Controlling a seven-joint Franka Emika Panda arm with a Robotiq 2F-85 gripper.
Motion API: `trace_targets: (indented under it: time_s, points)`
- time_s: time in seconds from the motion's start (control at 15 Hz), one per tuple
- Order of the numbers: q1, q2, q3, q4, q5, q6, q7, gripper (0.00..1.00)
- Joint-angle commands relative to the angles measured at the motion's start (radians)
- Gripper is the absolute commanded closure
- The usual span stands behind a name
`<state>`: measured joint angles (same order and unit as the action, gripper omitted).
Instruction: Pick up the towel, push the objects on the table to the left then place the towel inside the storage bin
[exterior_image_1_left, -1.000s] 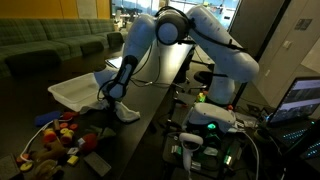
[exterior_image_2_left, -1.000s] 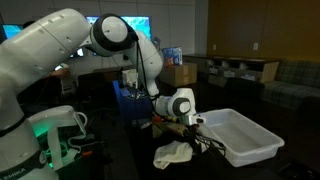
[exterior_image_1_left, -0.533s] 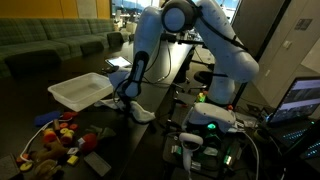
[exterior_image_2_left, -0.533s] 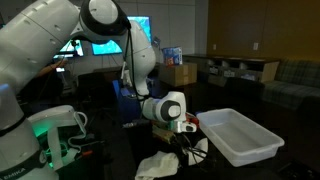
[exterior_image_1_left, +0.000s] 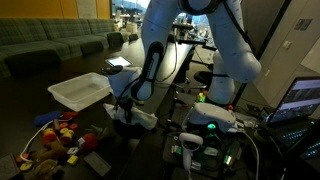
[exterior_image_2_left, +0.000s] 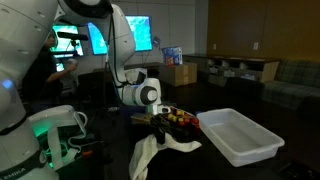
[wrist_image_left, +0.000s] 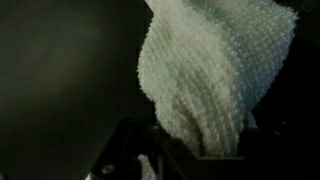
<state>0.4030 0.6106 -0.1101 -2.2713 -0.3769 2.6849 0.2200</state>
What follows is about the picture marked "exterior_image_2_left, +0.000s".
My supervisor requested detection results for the blue printed box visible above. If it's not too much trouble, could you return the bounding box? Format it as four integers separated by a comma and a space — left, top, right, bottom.
162, 46, 184, 66

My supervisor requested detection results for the person in dark shirt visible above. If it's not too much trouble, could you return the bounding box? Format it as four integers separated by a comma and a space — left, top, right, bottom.
22, 34, 79, 108

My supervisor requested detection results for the green plaid sofa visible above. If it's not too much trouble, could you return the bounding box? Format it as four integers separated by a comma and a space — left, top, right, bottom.
261, 59, 320, 111

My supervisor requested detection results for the red fuzzy ball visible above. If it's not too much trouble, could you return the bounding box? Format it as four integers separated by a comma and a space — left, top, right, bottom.
190, 116, 200, 129

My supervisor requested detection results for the brown cardboard box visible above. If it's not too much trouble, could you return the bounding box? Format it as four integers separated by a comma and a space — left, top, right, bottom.
158, 62, 198, 88

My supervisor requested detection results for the medium lit monitor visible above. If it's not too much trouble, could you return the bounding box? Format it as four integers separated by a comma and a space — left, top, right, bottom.
49, 24, 84, 58

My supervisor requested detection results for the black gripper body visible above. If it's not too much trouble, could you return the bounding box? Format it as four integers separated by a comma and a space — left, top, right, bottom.
150, 114, 172, 135

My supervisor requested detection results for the orange black clamp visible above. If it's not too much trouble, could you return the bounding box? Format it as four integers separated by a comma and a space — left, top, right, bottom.
71, 139, 101, 158

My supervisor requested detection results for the white box on blue table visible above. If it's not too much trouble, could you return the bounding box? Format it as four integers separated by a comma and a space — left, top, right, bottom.
126, 68, 148, 84

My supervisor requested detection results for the black camera on stand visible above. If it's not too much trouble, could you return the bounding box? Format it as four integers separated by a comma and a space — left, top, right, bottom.
56, 31, 89, 58

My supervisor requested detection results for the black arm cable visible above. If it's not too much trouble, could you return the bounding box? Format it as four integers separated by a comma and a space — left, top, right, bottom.
103, 9, 126, 91

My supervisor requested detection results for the large lit monitor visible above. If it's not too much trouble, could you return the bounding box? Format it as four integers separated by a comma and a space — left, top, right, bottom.
87, 14, 153, 56

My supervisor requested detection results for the white plastic bin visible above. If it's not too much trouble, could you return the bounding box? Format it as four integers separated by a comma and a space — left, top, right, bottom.
195, 107, 286, 168

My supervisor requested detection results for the white terry towel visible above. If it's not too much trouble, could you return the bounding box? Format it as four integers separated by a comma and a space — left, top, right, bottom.
128, 133, 203, 180

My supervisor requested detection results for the white bowl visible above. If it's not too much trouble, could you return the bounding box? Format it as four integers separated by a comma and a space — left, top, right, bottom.
166, 105, 201, 138

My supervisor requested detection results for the small lit screen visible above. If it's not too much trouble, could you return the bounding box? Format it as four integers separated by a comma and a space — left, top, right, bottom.
55, 62, 66, 73

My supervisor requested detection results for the black desk chair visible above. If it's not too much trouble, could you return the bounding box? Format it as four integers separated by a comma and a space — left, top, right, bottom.
78, 71, 111, 111

